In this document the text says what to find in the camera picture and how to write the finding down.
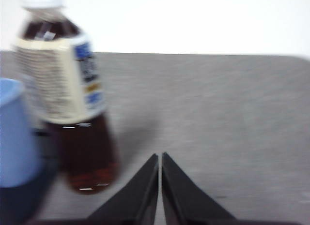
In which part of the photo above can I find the dark rectangular tray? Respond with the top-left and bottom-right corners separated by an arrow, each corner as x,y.
0,128 -> 58,225

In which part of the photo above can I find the blue ribbed cup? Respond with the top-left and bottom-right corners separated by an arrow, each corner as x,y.
0,77 -> 42,188

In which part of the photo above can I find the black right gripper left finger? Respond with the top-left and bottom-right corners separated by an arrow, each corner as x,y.
87,153 -> 159,221

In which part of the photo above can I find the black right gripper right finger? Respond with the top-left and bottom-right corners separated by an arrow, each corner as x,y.
161,152 -> 239,221

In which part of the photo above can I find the dark tea bottle white cap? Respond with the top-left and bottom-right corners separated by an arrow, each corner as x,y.
12,0 -> 122,195

